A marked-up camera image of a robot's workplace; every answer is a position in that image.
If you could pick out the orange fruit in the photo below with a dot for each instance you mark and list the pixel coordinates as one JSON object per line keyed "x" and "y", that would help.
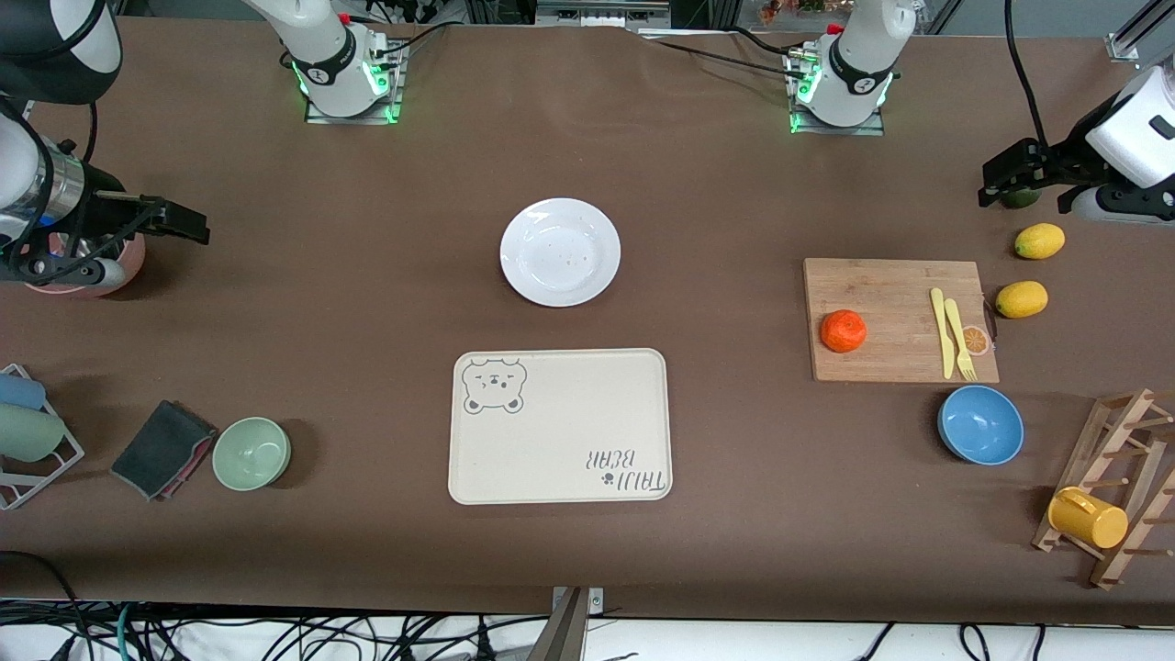
{"x": 843, "y": 331}

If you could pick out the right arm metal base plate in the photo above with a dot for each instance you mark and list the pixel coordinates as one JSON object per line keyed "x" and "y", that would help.
{"x": 321, "y": 119}

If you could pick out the orange slice toy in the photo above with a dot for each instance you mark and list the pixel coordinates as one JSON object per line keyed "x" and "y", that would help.
{"x": 979, "y": 341}

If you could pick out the yellow mug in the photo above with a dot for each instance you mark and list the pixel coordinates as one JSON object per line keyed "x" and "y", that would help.
{"x": 1088, "y": 519}

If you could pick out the yellow plastic knife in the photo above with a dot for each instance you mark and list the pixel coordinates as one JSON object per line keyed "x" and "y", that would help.
{"x": 943, "y": 335}

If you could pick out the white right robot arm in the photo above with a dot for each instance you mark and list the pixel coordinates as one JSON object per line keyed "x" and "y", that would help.
{"x": 335, "y": 64}

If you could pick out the blue cup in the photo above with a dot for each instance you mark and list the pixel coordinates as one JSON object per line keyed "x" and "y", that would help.
{"x": 20, "y": 392}

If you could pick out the bamboo cutting board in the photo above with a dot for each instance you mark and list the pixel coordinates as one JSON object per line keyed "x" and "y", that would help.
{"x": 881, "y": 294}

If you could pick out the aluminium corner profile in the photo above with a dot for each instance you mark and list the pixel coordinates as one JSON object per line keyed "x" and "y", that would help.
{"x": 1138, "y": 32}

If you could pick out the wooden cup rack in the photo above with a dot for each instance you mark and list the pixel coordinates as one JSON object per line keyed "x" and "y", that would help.
{"x": 1124, "y": 408}

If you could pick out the yellow lemon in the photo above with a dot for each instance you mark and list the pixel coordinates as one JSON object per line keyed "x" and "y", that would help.
{"x": 1040, "y": 240}
{"x": 1022, "y": 299}

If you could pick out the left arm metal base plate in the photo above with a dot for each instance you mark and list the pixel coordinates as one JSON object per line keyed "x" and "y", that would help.
{"x": 867, "y": 128}

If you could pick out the pale green cup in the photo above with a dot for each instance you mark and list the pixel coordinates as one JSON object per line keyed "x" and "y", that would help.
{"x": 27, "y": 433}

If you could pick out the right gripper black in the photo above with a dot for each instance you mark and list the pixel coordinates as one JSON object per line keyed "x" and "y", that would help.
{"x": 95, "y": 217}

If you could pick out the yellow plastic fork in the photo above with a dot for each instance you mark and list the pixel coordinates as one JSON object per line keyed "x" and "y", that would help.
{"x": 957, "y": 330}

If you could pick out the metal table edge bracket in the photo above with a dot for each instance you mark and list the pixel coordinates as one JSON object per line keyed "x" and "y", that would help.
{"x": 571, "y": 624}

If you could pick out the beige bear print tray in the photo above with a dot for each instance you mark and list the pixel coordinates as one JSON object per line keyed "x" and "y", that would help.
{"x": 569, "y": 431}

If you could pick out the pink cloth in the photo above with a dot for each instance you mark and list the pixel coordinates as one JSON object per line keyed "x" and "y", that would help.
{"x": 195, "y": 468}

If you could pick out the white round plate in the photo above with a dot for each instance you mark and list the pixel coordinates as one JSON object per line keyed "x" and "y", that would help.
{"x": 560, "y": 252}

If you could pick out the pale green bowl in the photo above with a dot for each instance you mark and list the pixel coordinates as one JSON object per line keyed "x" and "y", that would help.
{"x": 251, "y": 453}

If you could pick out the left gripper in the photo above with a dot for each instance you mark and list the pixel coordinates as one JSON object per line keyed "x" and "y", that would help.
{"x": 1063, "y": 162}

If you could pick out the green lime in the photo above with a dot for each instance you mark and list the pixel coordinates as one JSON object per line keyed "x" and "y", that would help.
{"x": 1022, "y": 198}

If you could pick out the blue bowl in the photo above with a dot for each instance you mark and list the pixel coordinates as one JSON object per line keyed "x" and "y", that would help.
{"x": 980, "y": 425}

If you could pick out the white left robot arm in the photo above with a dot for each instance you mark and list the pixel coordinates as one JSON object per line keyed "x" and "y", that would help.
{"x": 849, "y": 69}

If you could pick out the pink bowl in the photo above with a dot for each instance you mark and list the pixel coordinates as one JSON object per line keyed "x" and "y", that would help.
{"x": 133, "y": 257}

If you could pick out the dark grey cloth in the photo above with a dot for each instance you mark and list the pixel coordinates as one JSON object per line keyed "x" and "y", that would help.
{"x": 158, "y": 445}

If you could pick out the aluminium frame profile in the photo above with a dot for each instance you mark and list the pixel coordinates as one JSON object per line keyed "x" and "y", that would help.
{"x": 601, "y": 13}

